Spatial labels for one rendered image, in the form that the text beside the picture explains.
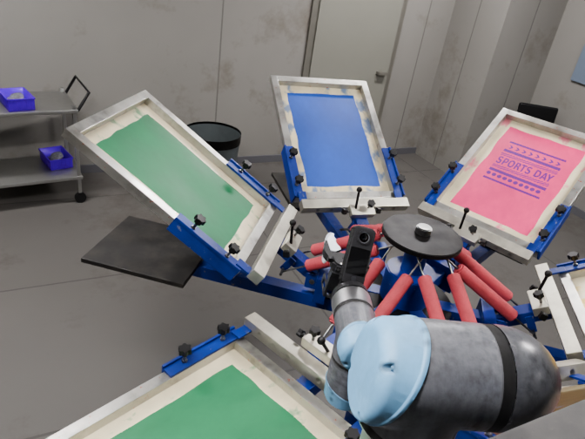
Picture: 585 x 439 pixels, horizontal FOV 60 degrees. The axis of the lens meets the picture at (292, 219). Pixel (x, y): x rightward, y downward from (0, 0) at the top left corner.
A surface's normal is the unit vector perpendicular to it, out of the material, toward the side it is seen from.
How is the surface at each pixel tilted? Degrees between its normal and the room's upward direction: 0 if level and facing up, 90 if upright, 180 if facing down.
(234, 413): 0
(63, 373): 0
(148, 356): 0
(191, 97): 90
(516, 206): 32
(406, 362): 39
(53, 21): 90
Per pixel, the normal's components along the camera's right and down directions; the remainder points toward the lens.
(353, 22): 0.43, 0.49
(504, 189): -0.24, -0.59
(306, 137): 0.27, -0.47
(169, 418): 0.14, -0.87
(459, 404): 0.06, 0.25
